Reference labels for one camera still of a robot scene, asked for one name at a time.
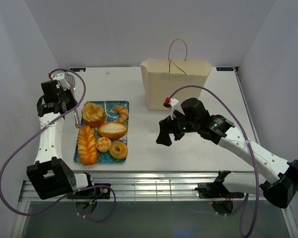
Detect oval split bread loaf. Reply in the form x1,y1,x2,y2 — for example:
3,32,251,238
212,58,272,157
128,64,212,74
97,121,127,140

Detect aluminium frame rail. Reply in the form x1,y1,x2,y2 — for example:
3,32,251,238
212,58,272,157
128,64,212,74
17,172,289,203

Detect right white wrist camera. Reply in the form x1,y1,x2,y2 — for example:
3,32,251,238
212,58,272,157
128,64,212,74
163,97,181,119

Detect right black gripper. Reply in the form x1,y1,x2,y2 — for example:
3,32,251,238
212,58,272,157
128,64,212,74
155,109,199,146

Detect metal serving tongs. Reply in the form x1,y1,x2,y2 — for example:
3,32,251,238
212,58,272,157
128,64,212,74
66,73,81,129

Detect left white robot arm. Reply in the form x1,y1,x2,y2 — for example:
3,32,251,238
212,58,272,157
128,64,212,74
26,79,95,200

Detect left blue table label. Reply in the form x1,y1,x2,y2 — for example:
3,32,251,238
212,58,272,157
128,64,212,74
70,67,86,73

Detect right blue table label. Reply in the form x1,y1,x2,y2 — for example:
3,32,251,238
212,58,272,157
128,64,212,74
216,67,234,71

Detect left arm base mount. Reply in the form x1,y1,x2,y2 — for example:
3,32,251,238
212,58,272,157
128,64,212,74
67,183,111,200

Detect long braided orange bread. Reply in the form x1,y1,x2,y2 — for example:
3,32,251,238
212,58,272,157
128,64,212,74
77,125,98,166

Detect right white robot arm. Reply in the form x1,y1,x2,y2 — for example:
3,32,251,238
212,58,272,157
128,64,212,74
156,98,298,208

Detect teal patterned tray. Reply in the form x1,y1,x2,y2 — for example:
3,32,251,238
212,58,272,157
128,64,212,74
74,101,129,166

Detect fake croissant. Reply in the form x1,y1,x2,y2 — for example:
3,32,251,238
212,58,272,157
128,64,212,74
112,105,129,123

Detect brown paper bag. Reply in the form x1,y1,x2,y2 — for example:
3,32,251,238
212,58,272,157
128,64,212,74
141,55,212,111

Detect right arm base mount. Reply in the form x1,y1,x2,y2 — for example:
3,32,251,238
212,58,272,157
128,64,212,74
195,171,244,200

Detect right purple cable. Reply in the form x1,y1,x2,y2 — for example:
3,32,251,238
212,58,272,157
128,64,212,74
168,85,262,238

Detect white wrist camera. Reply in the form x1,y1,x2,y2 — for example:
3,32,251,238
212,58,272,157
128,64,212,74
163,97,181,119
49,72,71,91

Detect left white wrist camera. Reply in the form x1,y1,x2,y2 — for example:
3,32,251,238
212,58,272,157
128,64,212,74
49,72,71,91

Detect round orange sugared bun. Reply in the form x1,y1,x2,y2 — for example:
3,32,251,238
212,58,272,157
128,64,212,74
81,102,105,127

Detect small round scored roll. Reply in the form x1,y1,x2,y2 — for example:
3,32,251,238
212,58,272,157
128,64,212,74
96,137,112,153

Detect fake bagel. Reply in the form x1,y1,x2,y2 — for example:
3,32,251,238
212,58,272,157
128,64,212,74
109,141,128,160

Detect blue table label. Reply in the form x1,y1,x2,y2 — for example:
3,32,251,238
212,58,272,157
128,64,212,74
216,67,234,71
70,67,86,73

